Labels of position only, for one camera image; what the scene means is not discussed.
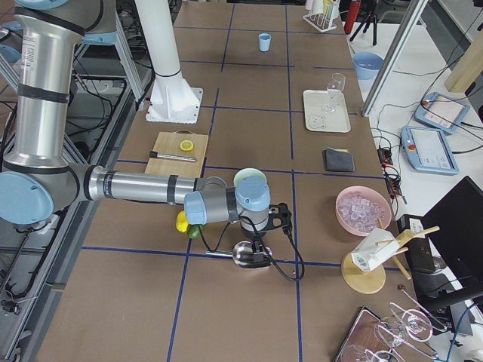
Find yellow lemon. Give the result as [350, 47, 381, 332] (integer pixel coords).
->
[175, 210, 189, 233]

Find steel ice scoop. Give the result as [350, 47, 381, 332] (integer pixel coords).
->
[205, 241, 256, 269]

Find far teach pendant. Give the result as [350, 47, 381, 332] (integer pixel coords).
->
[414, 92, 469, 134]

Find wooden stand with carton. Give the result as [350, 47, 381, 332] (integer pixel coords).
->
[341, 226, 440, 294]

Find blue bowl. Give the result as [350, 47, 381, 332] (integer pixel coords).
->
[352, 52, 384, 80]

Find clear wine glass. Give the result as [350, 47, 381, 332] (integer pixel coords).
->
[322, 73, 346, 113]

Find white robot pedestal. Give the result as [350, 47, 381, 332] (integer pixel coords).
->
[135, 0, 203, 124]

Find near teach pendant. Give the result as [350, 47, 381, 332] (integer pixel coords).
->
[401, 126, 459, 175]

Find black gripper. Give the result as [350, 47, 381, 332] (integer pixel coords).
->
[239, 216, 272, 268]

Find green lime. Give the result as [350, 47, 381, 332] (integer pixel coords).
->
[186, 225, 205, 239]

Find wooden cutting board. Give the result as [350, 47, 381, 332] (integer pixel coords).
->
[145, 132, 208, 177]

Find light blue plastic cup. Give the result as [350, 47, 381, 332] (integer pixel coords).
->
[258, 33, 272, 53]

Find glass rack with glasses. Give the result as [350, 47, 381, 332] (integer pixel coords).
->
[334, 284, 448, 361]

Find pink bowl with ice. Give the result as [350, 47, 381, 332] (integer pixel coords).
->
[335, 186, 392, 236]

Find green ceramic bowl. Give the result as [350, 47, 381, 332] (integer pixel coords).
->
[233, 167, 266, 187]

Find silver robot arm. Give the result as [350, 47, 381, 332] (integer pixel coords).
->
[1, 1, 274, 268]

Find red bottle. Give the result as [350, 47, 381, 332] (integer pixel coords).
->
[344, 0, 361, 35]

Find white cup rack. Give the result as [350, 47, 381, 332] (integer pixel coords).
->
[303, 0, 340, 33]

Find cream bear tray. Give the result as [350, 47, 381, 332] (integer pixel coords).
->
[303, 90, 351, 133]

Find teach pendant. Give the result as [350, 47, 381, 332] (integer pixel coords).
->
[414, 92, 469, 134]
[401, 126, 459, 175]

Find half lemon slice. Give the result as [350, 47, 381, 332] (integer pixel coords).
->
[180, 140, 195, 152]

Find black tripod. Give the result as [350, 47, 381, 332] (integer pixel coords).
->
[349, 10, 378, 46]

